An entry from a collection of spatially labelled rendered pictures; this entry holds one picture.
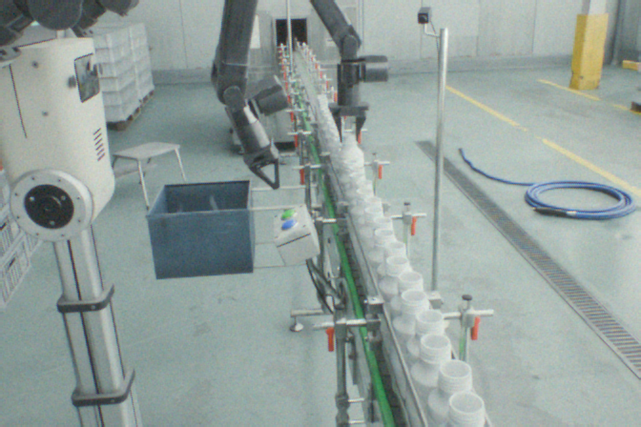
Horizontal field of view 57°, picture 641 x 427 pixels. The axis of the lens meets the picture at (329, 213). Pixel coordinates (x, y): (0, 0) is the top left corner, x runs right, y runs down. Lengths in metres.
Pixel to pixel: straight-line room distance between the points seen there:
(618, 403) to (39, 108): 2.31
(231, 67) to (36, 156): 0.42
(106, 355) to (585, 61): 9.14
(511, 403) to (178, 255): 1.45
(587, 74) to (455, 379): 9.47
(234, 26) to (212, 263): 0.98
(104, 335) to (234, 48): 0.73
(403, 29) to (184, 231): 10.12
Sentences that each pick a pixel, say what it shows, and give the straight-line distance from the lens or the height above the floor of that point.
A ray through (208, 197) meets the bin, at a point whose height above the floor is 0.89.
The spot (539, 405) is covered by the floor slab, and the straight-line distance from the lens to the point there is 2.62.
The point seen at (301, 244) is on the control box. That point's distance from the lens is 1.24.
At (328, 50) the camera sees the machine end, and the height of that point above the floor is 1.01.
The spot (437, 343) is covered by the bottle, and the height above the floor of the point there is 1.15.
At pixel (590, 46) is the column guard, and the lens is 10.03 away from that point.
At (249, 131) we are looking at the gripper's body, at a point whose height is 1.31.
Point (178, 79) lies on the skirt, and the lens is 11.68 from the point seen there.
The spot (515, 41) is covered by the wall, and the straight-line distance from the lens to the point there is 12.42.
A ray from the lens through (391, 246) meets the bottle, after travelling 1.04.
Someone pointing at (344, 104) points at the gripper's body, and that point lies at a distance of 1.52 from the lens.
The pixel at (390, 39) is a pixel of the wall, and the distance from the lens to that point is 11.72.
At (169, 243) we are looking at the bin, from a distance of 1.92.
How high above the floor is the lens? 1.58
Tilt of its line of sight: 21 degrees down
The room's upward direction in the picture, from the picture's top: 2 degrees counter-clockwise
